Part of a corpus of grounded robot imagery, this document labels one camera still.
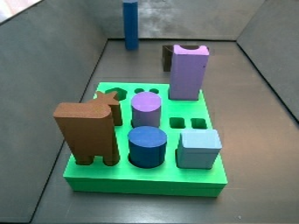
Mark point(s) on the blue hexagon peg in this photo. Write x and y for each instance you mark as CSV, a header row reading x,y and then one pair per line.
x,y
129,16

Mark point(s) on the green shape sorting board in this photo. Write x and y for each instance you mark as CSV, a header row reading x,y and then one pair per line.
x,y
165,179

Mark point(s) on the purple cylinder peg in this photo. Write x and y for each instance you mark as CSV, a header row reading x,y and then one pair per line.
x,y
145,109

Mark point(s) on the dark blue cylinder peg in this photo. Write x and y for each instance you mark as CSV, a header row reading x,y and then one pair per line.
x,y
147,143

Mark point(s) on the brown star peg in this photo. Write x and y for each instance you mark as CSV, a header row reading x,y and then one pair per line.
x,y
109,99

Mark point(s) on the large brown block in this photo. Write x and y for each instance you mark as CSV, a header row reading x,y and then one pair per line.
x,y
87,127

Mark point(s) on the light blue square block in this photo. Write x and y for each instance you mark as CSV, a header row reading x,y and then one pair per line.
x,y
198,148

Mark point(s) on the tall purple block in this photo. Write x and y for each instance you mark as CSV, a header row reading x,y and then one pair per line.
x,y
187,72

